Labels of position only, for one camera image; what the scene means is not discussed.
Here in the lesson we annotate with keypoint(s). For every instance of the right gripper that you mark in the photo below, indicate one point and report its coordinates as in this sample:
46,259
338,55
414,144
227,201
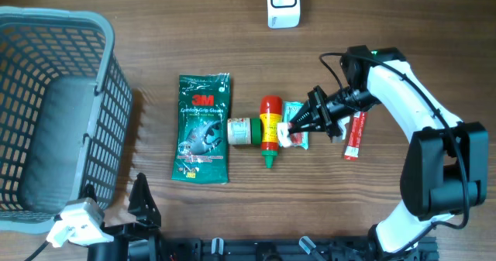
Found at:
326,122

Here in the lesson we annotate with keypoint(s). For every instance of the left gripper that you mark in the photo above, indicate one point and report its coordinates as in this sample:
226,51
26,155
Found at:
148,213

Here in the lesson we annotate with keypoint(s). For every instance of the teal wet wipes pack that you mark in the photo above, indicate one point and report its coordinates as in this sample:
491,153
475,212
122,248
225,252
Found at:
291,108

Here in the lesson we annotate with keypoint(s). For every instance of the red white snack packet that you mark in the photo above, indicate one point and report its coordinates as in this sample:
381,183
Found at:
287,139

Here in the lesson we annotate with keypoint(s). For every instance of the red chili sauce bottle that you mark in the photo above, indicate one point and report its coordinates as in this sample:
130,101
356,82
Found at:
270,115

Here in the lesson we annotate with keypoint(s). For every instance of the red candy stick pack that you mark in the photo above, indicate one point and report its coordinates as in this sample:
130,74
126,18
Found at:
356,134

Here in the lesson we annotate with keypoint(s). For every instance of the white jar green lid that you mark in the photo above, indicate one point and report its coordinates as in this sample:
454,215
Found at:
244,131

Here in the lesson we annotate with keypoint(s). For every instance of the green 3M gloves package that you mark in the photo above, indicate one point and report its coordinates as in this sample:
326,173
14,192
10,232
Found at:
201,155

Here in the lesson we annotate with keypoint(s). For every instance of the white barcode scanner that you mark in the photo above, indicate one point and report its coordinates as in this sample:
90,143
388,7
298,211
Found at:
283,14

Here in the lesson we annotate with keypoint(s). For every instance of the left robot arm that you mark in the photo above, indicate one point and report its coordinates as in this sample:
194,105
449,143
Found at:
121,249

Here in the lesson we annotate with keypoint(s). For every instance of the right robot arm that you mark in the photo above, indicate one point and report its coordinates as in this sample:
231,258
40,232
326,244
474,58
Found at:
446,167

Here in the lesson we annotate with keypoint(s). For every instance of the grey plastic shopping basket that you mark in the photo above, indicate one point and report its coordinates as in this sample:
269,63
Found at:
65,107

